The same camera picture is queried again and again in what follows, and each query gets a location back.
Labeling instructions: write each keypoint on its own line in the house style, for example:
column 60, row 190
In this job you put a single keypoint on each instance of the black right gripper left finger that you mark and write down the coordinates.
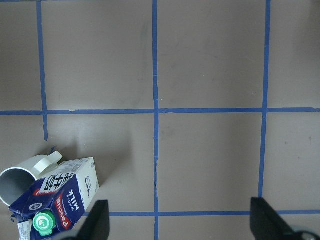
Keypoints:
column 97, row 224

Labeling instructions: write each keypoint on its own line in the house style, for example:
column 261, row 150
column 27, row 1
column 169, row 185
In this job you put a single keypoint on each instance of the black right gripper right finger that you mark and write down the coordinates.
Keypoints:
column 266, row 224

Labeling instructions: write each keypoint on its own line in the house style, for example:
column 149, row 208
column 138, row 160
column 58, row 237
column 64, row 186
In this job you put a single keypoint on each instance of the blue white milk carton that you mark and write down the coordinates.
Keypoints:
column 56, row 202

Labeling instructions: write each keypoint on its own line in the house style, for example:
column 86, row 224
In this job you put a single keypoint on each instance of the grey white plastic mug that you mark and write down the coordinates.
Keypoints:
column 16, row 180

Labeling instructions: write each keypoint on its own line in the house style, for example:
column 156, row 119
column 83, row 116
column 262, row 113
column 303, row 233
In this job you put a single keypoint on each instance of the brown paper table cover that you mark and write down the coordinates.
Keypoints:
column 188, row 107

